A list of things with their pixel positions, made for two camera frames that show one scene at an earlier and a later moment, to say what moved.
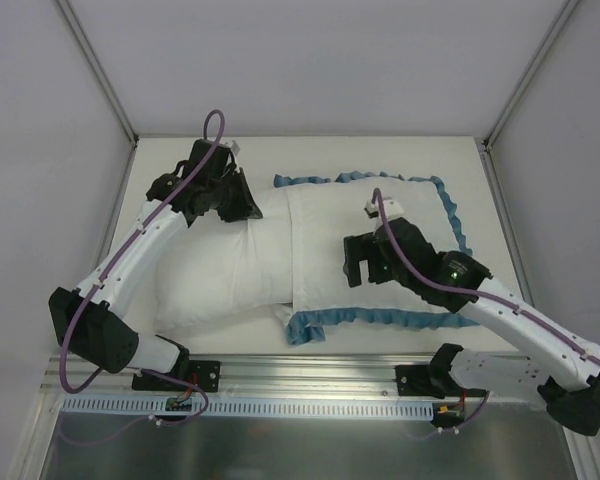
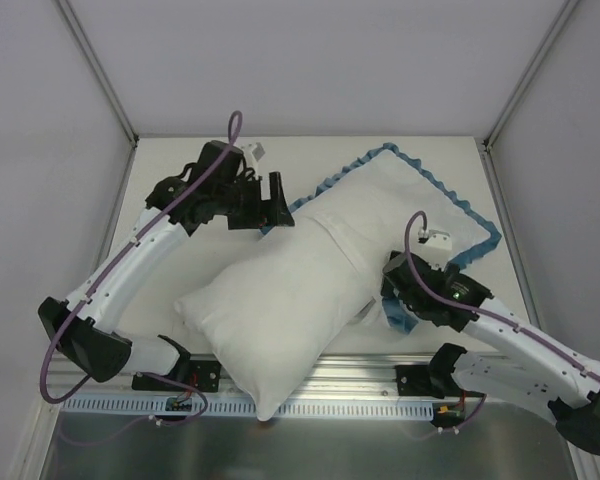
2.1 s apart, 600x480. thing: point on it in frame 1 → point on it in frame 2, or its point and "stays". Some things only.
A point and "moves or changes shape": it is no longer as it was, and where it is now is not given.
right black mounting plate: [418, 381] stays
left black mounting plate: [205, 374] stays
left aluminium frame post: [76, 28] stays
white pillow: [211, 271] → [267, 312]
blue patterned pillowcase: [323, 214] moves or changes shape
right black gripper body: [362, 262] → [397, 288]
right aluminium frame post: [561, 20] stays
